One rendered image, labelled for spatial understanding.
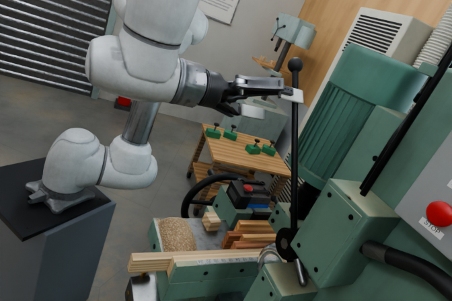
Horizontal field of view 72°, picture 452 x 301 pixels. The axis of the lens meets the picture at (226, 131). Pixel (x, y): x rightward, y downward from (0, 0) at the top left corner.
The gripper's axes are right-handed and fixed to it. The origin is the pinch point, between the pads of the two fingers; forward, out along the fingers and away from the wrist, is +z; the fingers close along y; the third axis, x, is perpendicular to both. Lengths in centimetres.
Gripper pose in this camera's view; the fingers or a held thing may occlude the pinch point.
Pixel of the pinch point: (277, 105)
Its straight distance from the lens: 74.1
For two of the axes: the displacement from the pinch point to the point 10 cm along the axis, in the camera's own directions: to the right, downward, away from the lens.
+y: 5.0, -2.3, -8.3
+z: 8.6, 1.5, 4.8
